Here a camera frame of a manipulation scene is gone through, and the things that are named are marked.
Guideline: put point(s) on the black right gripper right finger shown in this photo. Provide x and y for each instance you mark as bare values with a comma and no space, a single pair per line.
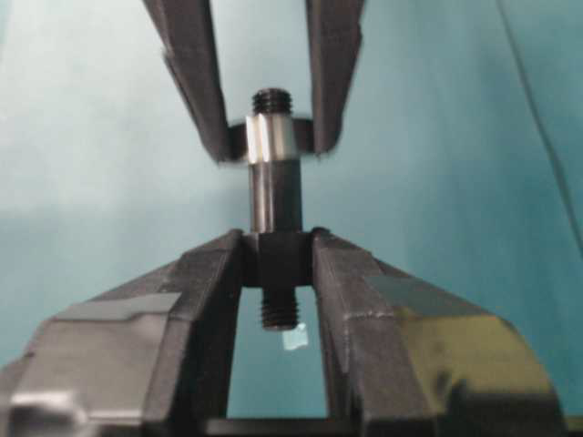
404,357

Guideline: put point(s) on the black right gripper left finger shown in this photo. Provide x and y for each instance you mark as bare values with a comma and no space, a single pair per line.
151,357

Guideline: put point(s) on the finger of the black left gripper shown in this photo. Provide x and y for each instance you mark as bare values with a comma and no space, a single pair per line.
334,36
186,31

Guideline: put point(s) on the dark threaded metal shaft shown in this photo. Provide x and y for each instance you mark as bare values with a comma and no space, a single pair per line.
276,204

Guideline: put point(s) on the small pale tape square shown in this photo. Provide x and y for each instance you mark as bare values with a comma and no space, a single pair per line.
296,338

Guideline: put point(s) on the teal cloth table cover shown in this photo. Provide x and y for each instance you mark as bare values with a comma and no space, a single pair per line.
460,161

